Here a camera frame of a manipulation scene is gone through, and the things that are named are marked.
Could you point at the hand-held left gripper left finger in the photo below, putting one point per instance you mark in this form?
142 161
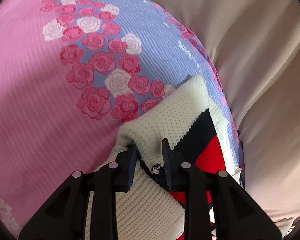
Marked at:
131 166

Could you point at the beige cloth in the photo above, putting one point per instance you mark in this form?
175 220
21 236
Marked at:
252 67

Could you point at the pink floral bed sheet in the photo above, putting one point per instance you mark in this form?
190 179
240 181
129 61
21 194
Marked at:
65 92

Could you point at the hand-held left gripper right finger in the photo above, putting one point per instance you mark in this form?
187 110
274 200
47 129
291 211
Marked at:
168 166

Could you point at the white knit sweater with stripes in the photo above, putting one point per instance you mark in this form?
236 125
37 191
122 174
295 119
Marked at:
150 135

